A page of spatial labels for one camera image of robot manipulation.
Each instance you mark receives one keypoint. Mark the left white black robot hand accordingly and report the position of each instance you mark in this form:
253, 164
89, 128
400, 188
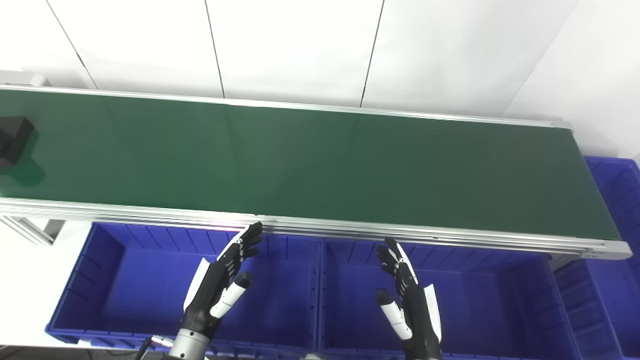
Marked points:
210, 290

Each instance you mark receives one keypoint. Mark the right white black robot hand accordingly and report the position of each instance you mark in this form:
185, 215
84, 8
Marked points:
417, 305

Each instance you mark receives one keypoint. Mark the black plastic part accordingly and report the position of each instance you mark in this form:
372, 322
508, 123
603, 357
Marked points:
14, 140

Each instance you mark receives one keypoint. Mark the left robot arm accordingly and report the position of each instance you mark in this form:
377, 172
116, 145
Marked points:
189, 345

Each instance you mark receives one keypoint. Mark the blue plastic bin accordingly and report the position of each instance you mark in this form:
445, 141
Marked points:
610, 280
135, 290
490, 310

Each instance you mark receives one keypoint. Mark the green conveyor belt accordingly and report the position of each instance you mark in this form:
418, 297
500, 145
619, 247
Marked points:
350, 232
300, 165

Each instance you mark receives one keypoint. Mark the aluminium conveyor leg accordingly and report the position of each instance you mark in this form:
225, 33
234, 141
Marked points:
35, 230

